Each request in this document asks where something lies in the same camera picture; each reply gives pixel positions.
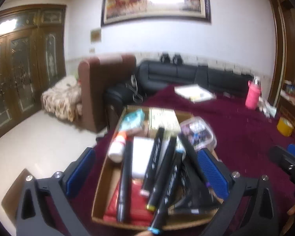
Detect red foil pouch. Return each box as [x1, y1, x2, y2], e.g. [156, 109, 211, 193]
[103, 178, 153, 226]

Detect small white bottle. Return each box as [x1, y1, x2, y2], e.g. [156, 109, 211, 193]
[108, 131, 127, 163]

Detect teal wipes pack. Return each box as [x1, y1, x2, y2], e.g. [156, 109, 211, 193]
[118, 109, 145, 132]

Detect small kraft cardboard box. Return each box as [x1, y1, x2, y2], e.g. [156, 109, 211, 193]
[148, 107, 181, 138]

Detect brown armchair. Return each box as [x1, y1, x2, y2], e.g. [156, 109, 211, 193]
[78, 54, 136, 133]

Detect pink sleeved water bottle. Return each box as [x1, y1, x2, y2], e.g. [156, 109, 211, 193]
[245, 76, 262, 110]

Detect small gold wall plaque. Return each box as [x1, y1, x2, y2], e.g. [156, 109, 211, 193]
[90, 29, 101, 43]

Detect wooden glass door wardrobe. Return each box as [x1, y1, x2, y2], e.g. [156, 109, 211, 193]
[0, 4, 66, 137]

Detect black marker yellow cap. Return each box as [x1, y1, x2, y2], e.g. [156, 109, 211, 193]
[147, 136, 177, 212]

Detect white notebook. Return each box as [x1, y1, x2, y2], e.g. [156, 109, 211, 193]
[174, 84, 216, 103]

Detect black leather sofa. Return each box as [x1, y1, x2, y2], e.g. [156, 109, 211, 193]
[103, 60, 253, 128]

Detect framed horse painting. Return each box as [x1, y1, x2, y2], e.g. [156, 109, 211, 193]
[101, 0, 211, 27]

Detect floral blanket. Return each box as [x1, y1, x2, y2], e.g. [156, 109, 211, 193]
[41, 75, 82, 122]

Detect black device on sofa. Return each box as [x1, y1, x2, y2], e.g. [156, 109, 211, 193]
[172, 53, 183, 65]
[160, 52, 171, 63]

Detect white tube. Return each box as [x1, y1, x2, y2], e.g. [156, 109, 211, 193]
[132, 136, 154, 179]

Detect black marker purple cap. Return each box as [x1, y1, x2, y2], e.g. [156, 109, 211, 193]
[178, 133, 210, 187]

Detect clear pouch with anime print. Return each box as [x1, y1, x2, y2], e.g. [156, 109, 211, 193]
[180, 117, 217, 151]

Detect cardboard tray box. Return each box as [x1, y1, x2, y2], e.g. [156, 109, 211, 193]
[91, 105, 224, 231]

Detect black marker blue cap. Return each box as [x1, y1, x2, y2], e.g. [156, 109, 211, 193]
[148, 152, 184, 235]

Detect black marker pink cap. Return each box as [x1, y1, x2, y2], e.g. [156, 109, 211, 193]
[140, 127, 165, 198]

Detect black marker plain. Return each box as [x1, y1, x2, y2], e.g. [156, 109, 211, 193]
[116, 137, 133, 223]

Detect white cloth gloves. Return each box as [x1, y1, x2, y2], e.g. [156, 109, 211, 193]
[258, 96, 277, 118]

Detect yellow tape roll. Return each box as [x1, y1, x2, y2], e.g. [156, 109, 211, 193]
[277, 117, 294, 137]

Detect colourful box on cabinet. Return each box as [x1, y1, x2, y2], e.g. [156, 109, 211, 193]
[284, 78, 295, 97]

